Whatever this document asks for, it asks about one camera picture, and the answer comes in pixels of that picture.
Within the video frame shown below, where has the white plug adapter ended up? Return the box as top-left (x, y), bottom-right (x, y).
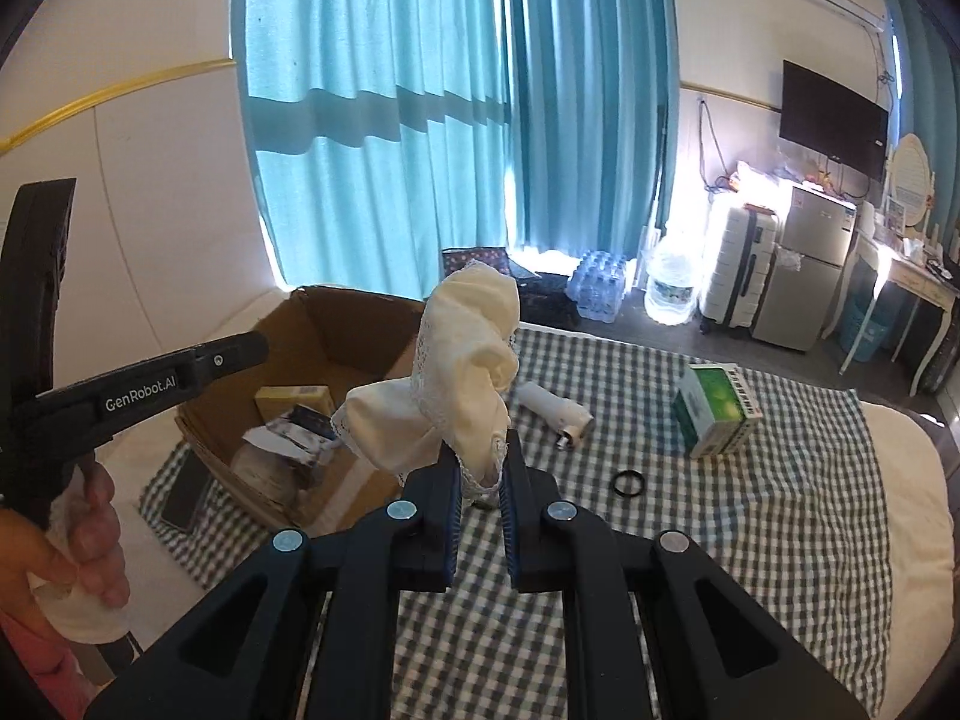
top-left (514, 382), bottom-right (594, 450)

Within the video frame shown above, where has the green white carton box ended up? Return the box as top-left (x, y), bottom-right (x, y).
top-left (672, 362), bottom-right (763, 458)

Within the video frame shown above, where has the cream lace cloth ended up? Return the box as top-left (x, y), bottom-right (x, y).
top-left (332, 260), bottom-right (521, 499)

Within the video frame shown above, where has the person's left hand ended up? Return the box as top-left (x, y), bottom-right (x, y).
top-left (0, 455), bottom-right (130, 639)

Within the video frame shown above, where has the beige tape roll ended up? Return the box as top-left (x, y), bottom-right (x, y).
top-left (231, 444), bottom-right (316, 511)

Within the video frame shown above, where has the checkered tablecloth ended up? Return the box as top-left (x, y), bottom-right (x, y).
top-left (138, 320), bottom-right (897, 720)

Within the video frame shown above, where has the brown cardboard box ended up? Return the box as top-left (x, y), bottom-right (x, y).
top-left (176, 286), bottom-right (423, 536)

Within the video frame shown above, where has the blue floral packet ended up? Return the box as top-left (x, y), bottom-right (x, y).
top-left (244, 405), bottom-right (340, 466)

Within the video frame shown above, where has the bottled water pack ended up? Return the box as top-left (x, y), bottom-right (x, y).
top-left (565, 250), bottom-right (628, 323)

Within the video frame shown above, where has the large water jug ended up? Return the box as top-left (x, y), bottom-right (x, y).
top-left (644, 234), bottom-right (698, 327)

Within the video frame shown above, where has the silver mini fridge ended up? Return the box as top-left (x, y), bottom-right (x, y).
top-left (752, 185), bottom-right (856, 353)

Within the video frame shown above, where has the white suitcase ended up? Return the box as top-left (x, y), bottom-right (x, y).
top-left (698, 200), bottom-right (778, 333)

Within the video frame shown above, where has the dark patterned bag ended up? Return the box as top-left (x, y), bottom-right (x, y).
top-left (439, 244), bottom-right (520, 295)

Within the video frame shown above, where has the white dressing table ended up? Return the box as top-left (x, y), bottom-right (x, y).
top-left (820, 232), bottom-right (958, 397)

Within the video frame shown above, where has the teal window curtain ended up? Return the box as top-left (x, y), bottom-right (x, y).
top-left (231, 0), bottom-right (679, 299)

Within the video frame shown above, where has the oval vanity mirror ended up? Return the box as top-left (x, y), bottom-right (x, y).
top-left (885, 133), bottom-right (932, 232)

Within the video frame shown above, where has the black wall television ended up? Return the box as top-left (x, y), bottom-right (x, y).
top-left (779, 60), bottom-right (889, 181)

